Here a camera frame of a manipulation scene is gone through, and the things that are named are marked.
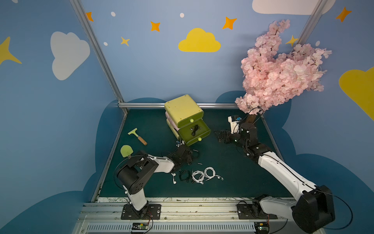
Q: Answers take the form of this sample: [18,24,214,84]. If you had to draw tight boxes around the black wired earphones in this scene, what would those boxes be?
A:
[191,149,200,161]
[191,125,201,137]
[179,170,192,183]

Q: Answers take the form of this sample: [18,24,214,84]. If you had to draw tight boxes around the white wired earphones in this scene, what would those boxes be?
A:
[204,167,224,181]
[171,173,177,184]
[191,171,205,184]

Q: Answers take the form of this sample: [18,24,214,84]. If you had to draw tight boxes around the yellow-green drawer cabinet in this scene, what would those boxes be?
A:
[165,95,211,146]

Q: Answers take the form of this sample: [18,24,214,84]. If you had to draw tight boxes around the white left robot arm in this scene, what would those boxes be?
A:
[114,144,196,213]

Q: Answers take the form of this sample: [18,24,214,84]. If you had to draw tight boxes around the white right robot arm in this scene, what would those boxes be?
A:
[214,122,336,234]

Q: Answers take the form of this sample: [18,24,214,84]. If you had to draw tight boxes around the pink blossom artificial tree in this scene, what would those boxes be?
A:
[235,20,332,115]

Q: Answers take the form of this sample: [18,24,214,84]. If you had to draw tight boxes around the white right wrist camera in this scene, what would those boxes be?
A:
[228,115,242,134]

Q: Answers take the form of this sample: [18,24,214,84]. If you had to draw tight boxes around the green scraper with wooden handle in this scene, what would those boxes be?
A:
[128,128,148,146]

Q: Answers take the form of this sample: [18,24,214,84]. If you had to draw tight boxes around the round green spatula wooden handle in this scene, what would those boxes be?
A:
[120,145,133,158]

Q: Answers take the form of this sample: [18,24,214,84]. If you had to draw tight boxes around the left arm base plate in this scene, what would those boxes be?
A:
[121,204,162,220]

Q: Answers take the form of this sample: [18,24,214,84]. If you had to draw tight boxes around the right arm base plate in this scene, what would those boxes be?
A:
[237,203,278,220]

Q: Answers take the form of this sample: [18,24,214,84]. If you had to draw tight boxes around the aluminium back frame rail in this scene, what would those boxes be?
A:
[118,102,238,109]

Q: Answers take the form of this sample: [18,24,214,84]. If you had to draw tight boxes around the aluminium front rail platform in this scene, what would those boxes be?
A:
[71,196,325,234]

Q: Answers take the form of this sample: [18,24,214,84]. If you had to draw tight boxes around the aluminium right frame post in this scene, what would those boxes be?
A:
[297,0,329,44]

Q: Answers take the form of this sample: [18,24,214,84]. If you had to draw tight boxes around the aluminium frame post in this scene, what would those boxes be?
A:
[297,0,329,44]
[70,0,128,115]

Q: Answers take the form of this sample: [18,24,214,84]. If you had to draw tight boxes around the aluminium left frame post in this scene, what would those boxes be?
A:
[70,0,128,115]

